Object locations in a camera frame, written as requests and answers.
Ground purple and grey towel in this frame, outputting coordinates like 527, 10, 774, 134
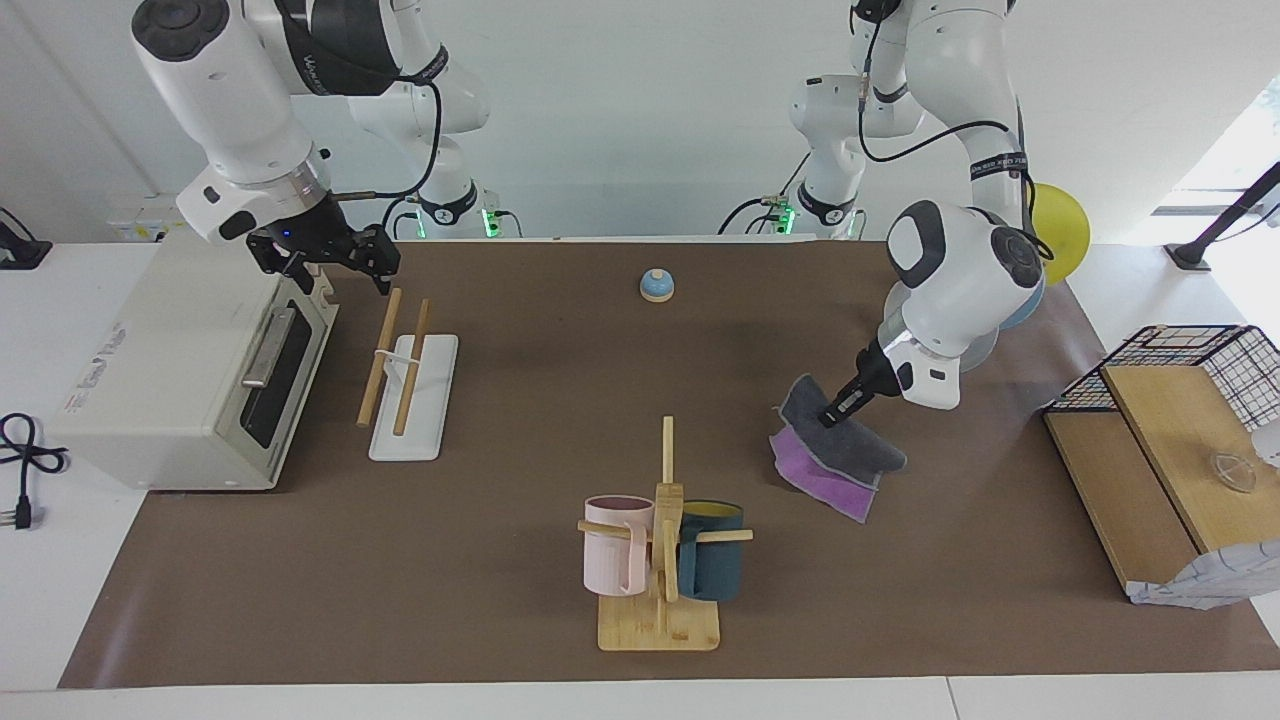
770, 374, 909, 525

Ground white towel rack wooden bars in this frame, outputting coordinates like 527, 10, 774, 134
357, 287, 459, 462

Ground grey plate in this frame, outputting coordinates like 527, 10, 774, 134
884, 285, 1001, 375

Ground light blue plate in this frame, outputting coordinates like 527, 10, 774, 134
1000, 272, 1047, 331

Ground white power strip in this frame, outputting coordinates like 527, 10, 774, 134
105, 195, 201, 243

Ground cream toaster oven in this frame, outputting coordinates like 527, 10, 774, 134
48, 232, 341, 492

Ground brown table mat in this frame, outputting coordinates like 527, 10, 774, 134
58, 240, 1280, 689

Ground dark teal mug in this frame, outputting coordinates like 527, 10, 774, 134
677, 499, 746, 602

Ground yellow plate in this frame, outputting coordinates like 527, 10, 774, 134
1030, 183, 1091, 284

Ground pink mug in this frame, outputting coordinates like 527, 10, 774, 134
584, 495, 656, 597

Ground wooden mug tree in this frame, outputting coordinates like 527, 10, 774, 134
577, 416, 754, 653

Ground clear glass lid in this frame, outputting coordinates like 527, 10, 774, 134
1212, 450, 1257, 493

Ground white patterned liner cloth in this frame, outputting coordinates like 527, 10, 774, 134
1125, 540, 1280, 611

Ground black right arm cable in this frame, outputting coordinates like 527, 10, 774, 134
333, 70, 444, 201

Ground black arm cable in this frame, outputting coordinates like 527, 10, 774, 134
850, 0, 1056, 261
333, 70, 444, 201

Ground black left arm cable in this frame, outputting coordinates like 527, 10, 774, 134
850, 0, 1056, 261

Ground black clamp mount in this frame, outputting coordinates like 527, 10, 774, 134
0, 207, 53, 271

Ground wire basket wooden box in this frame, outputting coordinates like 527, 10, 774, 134
1043, 364, 1280, 601

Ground black power cord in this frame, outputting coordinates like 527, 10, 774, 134
0, 413, 69, 531

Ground black wire basket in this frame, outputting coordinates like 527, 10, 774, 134
1042, 325, 1280, 433

